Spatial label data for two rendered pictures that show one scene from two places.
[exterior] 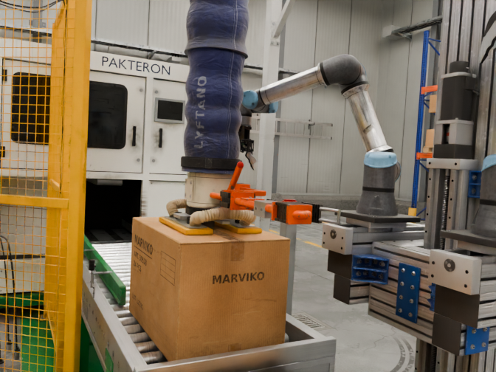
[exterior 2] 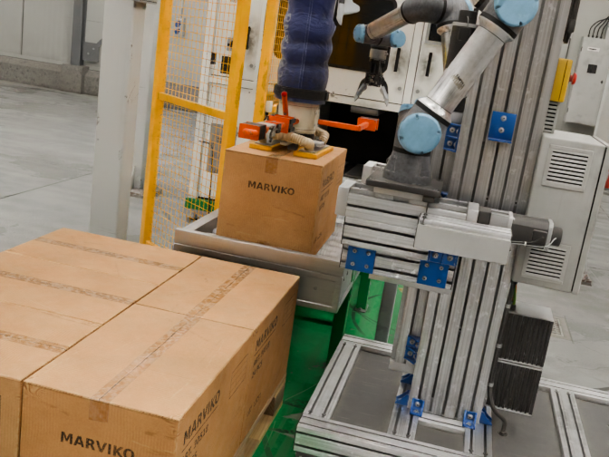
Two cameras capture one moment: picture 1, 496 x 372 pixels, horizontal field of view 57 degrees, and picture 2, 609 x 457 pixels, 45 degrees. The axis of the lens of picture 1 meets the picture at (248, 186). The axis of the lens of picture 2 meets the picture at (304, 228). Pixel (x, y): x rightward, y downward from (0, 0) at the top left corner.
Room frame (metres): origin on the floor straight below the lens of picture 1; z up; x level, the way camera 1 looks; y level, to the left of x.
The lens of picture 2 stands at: (-0.68, -1.89, 1.41)
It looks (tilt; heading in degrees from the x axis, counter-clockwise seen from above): 14 degrees down; 38
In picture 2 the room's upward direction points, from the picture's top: 8 degrees clockwise
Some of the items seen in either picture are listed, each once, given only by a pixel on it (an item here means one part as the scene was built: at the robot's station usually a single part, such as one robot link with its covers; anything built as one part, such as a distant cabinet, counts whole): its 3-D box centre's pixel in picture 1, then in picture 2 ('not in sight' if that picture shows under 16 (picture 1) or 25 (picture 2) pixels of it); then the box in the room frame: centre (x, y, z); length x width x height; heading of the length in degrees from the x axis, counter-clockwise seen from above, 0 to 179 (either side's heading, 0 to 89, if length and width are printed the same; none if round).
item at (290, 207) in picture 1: (291, 212); (252, 131); (1.20, -0.12, 1.08); 0.08 x 0.07 x 0.05; 27
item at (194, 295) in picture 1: (201, 278); (285, 193); (1.74, 0.16, 0.75); 0.60 x 0.40 x 0.40; 28
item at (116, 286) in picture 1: (87, 257); not in sight; (2.65, 0.92, 0.60); 1.60 x 0.10 x 0.09; 27
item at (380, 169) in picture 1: (379, 169); not in sight; (1.72, -0.49, 1.20); 0.13 x 0.12 x 0.14; 156
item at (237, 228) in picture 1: (230, 220); (314, 147); (1.78, 0.06, 0.97); 0.34 x 0.10 x 0.05; 27
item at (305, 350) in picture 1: (245, 360); (257, 251); (1.42, -0.02, 0.58); 0.70 x 0.03 x 0.06; 117
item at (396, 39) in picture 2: (263, 104); (390, 37); (2.04, -0.05, 1.46); 0.11 x 0.11 x 0.08; 66
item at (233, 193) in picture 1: (237, 199); (281, 123); (1.51, 0.03, 1.08); 0.10 x 0.08 x 0.06; 117
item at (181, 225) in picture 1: (184, 221); (272, 140); (1.69, 0.23, 0.97); 0.34 x 0.10 x 0.05; 27
